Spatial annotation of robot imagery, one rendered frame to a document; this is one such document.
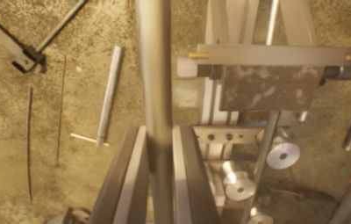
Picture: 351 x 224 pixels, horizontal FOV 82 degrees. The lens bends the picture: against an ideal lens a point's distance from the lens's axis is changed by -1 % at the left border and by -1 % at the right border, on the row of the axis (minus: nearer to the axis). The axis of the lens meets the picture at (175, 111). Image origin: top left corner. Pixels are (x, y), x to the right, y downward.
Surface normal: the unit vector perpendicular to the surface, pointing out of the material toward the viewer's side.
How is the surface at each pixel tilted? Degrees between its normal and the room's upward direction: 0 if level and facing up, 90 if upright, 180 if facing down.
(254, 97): 0
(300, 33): 90
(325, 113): 0
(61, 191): 0
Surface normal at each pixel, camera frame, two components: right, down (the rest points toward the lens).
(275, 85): 0.04, 0.47
